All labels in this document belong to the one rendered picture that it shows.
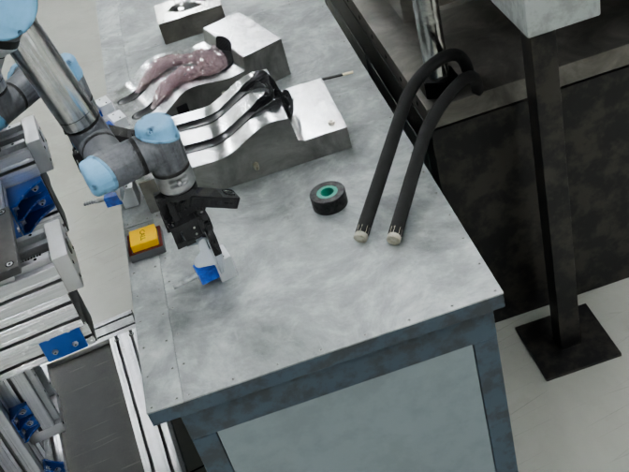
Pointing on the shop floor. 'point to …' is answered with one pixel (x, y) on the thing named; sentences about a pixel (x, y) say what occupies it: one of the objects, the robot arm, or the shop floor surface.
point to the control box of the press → (555, 193)
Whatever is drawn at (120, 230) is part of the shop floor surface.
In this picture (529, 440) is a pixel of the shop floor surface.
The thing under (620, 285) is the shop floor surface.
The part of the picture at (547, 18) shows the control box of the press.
